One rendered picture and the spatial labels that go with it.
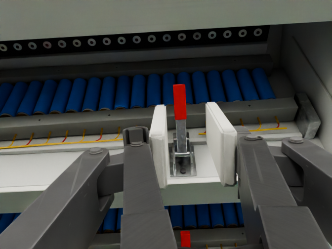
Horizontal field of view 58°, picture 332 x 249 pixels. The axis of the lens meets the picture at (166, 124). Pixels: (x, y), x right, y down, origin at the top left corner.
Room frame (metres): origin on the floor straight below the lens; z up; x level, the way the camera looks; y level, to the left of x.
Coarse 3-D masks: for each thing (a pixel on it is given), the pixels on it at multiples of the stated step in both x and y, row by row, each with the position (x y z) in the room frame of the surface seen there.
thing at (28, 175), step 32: (0, 64) 0.43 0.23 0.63; (32, 64) 0.43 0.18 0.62; (64, 64) 0.43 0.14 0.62; (288, 64) 0.41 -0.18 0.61; (288, 96) 0.37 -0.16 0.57; (320, 96) 0.31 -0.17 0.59; (192, 128) 0.33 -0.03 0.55; (256, 128) 0.32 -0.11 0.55; (288, 128) 0.32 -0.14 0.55; (320, 128) 0.30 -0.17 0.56; (0, 160) 0.30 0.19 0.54; (32, 160) 0.30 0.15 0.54; (64, 160) 0.30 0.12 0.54; (0, 192) 0.26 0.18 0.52; (32, 192) 0.27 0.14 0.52; (192, 192) 0.27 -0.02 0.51; (224, 192) 0.27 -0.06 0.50
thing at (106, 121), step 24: (0, 120) 0.33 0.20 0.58; (24, 120) 0.33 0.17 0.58; (48, 120) 0.33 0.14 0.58; (72, 120) 0.32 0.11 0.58; (96, 120) 0.32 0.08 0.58; (120, 120) 0.32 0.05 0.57; (144, 120) 0.32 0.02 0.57; (168, 120) 0.32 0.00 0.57; (192, 120) 0.32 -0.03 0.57; (240, 120) 0.32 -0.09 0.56; (264, 120) 0.33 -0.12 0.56; (288, 120) 0.33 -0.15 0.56; (48, 144) 0.31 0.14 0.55
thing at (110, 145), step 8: (264, 136) 0.30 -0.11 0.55; (272, 136) 0.30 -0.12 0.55; (280, 136) 0.30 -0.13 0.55; (288, 136) 0.30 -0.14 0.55; (72, 144) 0.31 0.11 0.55; (80, 144) 0.31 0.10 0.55; (88, 144) 0.31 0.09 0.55; (96, 144) 0.31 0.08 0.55; (104, 144) 0.31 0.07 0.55; (112, 144) 0.31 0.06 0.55; (120, 144) 0.31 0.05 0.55; (168, 144) 0.30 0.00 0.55; (192, 144) 0.30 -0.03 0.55; (200, 144) 0.30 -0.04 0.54; (0, 152) 0.31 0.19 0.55; (8, 152) 0.31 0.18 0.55; (16, 152) 0.31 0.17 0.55; (24, 152) 0.31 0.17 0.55; (32, 152) 0.31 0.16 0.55; (40, 152) 0.31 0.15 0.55; (48, 152) 0.31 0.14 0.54
